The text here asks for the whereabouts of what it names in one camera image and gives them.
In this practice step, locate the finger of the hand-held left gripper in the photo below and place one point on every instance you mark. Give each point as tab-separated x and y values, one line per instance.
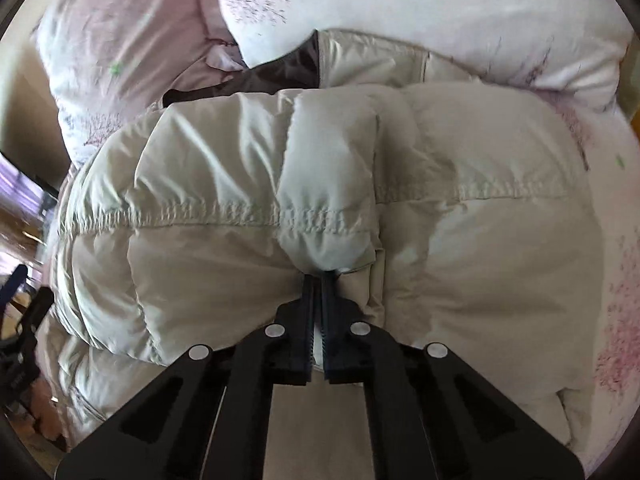
18	280

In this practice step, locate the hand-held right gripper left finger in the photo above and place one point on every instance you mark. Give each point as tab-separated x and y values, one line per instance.
308	310

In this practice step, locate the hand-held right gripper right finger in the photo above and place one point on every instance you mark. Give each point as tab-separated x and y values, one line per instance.
330	310

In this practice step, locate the pink pillow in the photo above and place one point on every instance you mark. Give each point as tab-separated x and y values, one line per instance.
125	35

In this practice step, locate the pink floral bed sheet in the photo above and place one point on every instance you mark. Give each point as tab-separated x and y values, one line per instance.
617	310

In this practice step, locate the white floral pillow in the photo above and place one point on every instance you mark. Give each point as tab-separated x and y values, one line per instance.
425	5

